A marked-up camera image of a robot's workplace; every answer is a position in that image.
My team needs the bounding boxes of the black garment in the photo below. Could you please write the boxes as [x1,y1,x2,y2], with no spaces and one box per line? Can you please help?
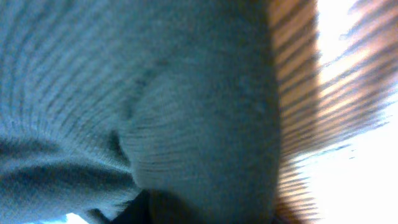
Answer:
[1,0,281,223]

